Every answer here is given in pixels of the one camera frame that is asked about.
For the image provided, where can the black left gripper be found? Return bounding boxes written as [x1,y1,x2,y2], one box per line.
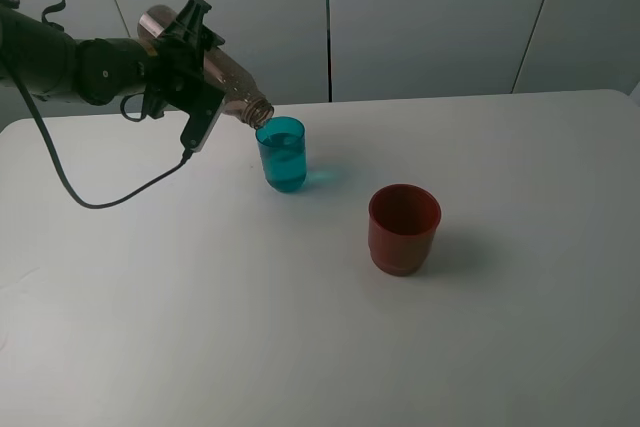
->
[142,0,215,115]

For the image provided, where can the clear plastic water bottle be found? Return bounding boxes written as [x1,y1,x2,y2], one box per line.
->
[137,5,274,129]

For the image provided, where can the teal translucent plastic cup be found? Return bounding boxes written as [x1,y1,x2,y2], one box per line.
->
[256,117,307,193]

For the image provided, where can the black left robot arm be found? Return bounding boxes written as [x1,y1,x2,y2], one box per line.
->
[1,0,224,118]

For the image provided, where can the red plastic cup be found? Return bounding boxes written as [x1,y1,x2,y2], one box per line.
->
[368,184,442,277]

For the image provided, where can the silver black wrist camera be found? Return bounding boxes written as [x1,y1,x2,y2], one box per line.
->
[143,73,225,153]

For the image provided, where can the thick black camera cable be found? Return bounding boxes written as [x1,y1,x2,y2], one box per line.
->
[0,59,194,209]

